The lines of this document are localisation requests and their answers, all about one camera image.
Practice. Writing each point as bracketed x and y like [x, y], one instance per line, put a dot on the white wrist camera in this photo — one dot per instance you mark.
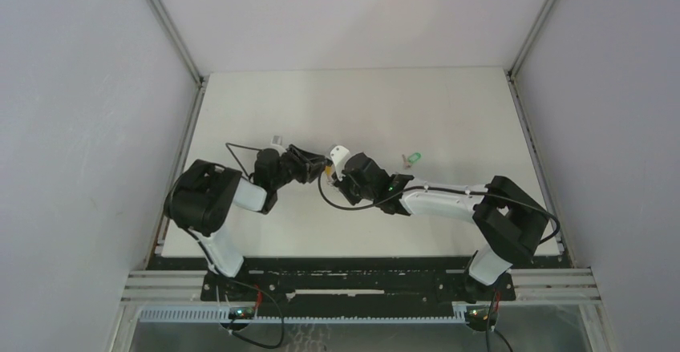
[277, 141]
[339, 155]

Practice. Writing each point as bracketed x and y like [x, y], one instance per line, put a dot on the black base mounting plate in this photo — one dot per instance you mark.
[320, 307]

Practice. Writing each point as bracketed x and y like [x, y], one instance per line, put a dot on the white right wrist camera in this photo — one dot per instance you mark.
[339, 155]

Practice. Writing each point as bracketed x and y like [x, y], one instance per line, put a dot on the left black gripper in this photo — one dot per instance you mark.
[307, 163]

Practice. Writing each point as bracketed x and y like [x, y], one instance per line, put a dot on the key with green tag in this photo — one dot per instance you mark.
[411, 160]

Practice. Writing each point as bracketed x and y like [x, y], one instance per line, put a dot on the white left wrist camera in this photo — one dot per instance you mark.
[277, 141]

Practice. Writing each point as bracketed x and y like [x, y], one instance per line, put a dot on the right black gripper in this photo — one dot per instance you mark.
[341, 184]

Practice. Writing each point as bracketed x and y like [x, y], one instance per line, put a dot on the large keyring with yellow grip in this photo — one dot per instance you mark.
[329, 172]

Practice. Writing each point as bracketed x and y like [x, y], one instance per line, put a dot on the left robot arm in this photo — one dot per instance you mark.
[200, 199]

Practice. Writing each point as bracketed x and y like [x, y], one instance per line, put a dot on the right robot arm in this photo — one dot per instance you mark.
[511, 222]

